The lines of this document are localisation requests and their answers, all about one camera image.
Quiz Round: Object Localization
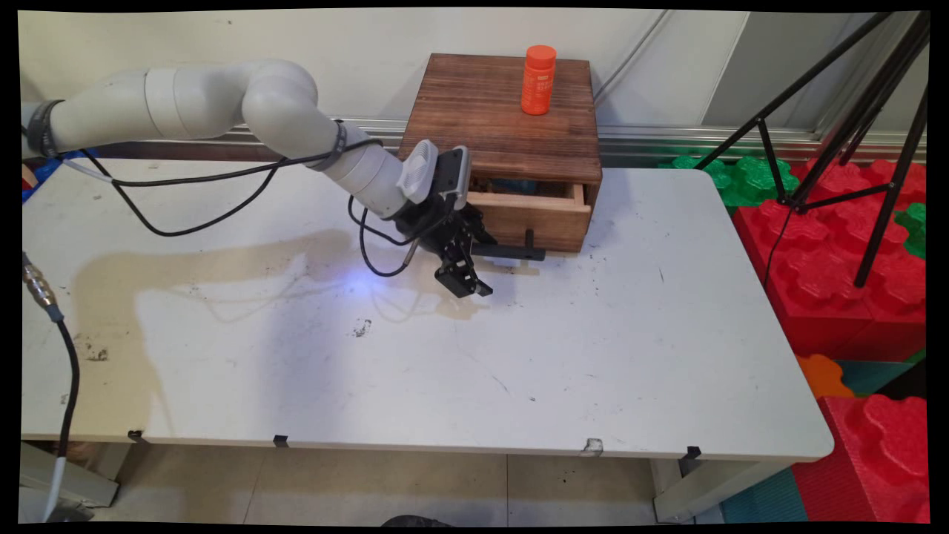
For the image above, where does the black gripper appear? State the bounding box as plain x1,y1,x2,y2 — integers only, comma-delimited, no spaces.
393,194,500,300

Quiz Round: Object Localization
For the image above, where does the wooden drawer with black handle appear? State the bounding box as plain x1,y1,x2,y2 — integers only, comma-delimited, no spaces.
466,177,595,263

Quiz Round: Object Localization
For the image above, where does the brown wooden drawer cabinet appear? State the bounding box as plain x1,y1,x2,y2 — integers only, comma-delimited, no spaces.
397,53,604,195

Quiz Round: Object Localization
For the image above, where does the orange plastic bottle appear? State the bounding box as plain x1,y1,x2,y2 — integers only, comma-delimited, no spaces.
520,45,558,117

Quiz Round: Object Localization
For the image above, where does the wide green foam block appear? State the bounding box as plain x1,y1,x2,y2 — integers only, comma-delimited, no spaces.
659,154,801,211

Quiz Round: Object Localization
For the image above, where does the white table leg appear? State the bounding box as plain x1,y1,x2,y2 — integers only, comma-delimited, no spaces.
21,439,121,524
651,458,793,524

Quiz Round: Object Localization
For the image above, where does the large red foam block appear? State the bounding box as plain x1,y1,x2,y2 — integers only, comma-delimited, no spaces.
733,158,927,363

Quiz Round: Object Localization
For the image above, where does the orange foam piece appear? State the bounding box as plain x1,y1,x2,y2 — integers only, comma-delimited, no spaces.
797,354,856,400

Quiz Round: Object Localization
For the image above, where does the teal foam mat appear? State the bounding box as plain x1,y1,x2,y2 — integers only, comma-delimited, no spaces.
838,347,927,399

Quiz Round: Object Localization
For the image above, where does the black tripod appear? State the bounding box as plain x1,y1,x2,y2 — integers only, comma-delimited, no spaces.
693,11,930,289

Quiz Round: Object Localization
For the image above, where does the blue foam block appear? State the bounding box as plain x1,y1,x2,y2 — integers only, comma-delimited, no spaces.
22,154,84,202

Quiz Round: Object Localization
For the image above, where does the grey wall conduit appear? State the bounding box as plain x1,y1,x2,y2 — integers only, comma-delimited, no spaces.
593,10,672,101

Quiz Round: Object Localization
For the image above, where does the aluminium wall rail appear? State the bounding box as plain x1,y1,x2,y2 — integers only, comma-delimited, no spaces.
21,108,927,168

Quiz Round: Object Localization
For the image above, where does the black cable with metal connector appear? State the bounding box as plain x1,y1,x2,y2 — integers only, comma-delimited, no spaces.
22,252,82,522

